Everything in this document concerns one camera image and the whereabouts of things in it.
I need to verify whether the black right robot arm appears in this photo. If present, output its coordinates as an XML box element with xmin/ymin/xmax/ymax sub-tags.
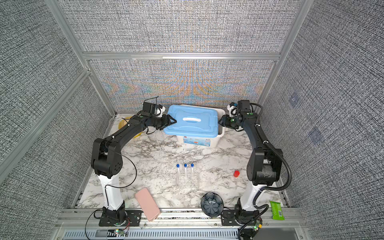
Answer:
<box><xmin>219</xmin><ymin>112</ymin><xmax>292</xmax><ymax>224</ymax></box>

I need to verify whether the white plastic storage box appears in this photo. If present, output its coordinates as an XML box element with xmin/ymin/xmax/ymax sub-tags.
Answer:
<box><xmin>176</xmin><ymin>107</ymin><xmax>226</xmax><ymax>149</ymax></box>

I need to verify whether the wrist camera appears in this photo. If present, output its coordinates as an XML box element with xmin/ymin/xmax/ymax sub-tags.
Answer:
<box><xmin>227</xmin><ymin>100</ymin><xmax>254</xmax><ymax>117</ymax></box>
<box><xmin>141</xmin><ymin>102</ymin><xmax>166</xmax><ymax>118</ymax></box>

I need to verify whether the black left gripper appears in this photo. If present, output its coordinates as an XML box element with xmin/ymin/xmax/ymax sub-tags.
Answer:
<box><xmin>149</xmin><ymin>114</ymin><xmax>177</xmax><ymax>131</ymax></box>

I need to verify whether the blue plastic box lid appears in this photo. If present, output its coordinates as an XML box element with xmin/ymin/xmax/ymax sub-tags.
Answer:
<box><xmin>164</xmin><ymin>105</ymin><xmax>219</xmax><ymax>138</ymax></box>

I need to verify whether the green wipes packet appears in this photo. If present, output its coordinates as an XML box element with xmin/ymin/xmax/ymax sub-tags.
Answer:
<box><xmin>270</xmin><ymin>201</ymin><xmax>285</xmax><ymax>221</ymax></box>

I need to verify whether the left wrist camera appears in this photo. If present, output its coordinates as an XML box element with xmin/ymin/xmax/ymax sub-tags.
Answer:
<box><xmin>141</xmin><ymin>102</ymin><xmax>166</xmax><ymax>118</ymax></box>

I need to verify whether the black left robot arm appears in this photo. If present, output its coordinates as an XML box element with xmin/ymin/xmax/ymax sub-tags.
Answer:
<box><xmin>91</xmin><ymin>114</ymin><xmax>177</xmax><ymax>226</ymax></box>

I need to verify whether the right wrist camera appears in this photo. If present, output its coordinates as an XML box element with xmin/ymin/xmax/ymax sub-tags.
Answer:
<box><xmin>227</xmin><ymin>100</ymin><xmax>254</xmax><ymax>117</ymax></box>

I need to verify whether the black flower-shaped dish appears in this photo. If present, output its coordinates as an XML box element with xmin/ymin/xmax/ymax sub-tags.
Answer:
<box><xmin>201</xmin><ymin>192</ymin><xmax>224</xmax><ymax>218</ymax></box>

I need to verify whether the clear plastic test tube rack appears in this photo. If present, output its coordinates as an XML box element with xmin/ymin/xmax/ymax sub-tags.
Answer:
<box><xmin>176</xmin><ymin>173</ymin><xmax>200</xmax><ymax>189</ymax></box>

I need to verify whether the yellow bamboo steamer basket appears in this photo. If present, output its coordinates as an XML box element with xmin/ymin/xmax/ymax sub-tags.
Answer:
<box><xmin>118</xmin><ymin>117</ymin><xmax>131</xmax><ymax>130</ymax></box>

